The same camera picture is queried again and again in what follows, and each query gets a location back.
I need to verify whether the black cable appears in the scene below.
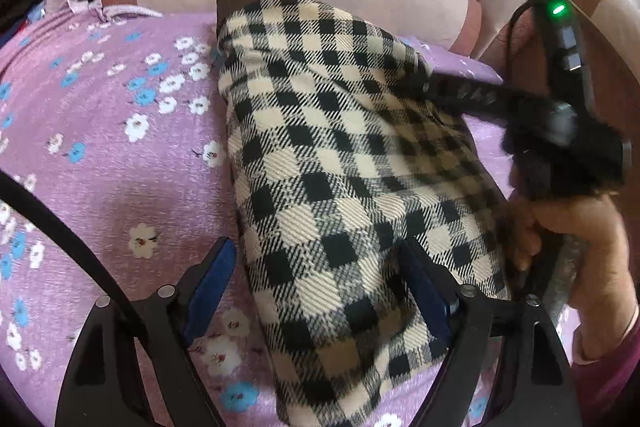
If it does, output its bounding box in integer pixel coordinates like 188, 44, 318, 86
502, 1, 538, 78
0, 171, 148, 340

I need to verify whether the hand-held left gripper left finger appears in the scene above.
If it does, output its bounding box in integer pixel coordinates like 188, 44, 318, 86
55, 237, 237, 427

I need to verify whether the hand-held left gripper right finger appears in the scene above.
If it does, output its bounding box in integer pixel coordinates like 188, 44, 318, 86
400, 238, 584, 427

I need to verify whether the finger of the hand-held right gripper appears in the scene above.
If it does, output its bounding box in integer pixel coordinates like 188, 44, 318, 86
420, 69, 516, 128

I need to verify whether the black and cream checked coat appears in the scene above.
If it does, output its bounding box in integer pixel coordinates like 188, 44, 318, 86
214, 0, 517, 427

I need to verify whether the person's right forearm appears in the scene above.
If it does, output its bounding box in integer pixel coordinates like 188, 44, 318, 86
570, 307, 640, 427

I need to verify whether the blue and red garment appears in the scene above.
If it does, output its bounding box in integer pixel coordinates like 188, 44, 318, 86
0, 0, 48, 48

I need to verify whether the person's right hand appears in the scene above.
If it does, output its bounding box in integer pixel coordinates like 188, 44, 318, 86
509, 194, 640, 361

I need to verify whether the purple floral bed sheet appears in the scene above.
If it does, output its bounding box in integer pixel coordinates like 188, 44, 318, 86
0, 0, 571, 427

